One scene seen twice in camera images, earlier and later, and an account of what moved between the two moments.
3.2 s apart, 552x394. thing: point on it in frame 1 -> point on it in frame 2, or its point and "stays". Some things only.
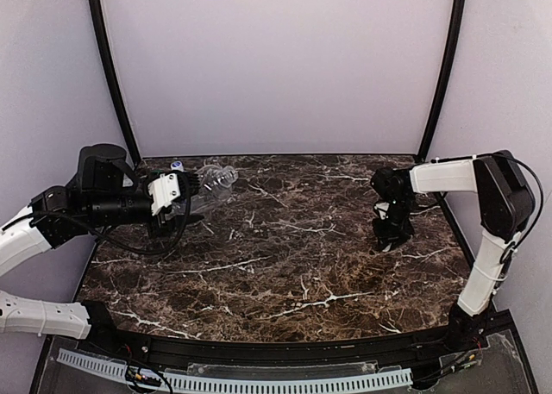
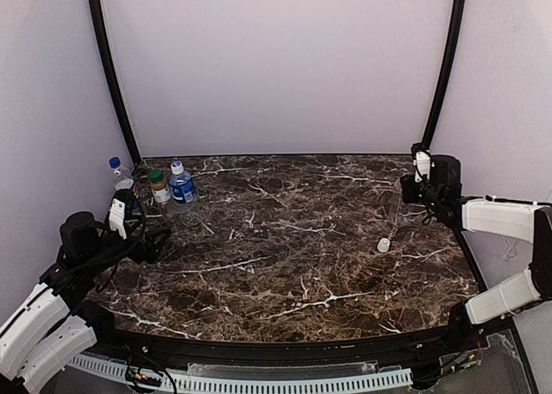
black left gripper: (156, 221) -> (144, 247)
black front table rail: (471, 334) stays
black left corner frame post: (108, 61) stays
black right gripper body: (392, 227) -> (411, 191)
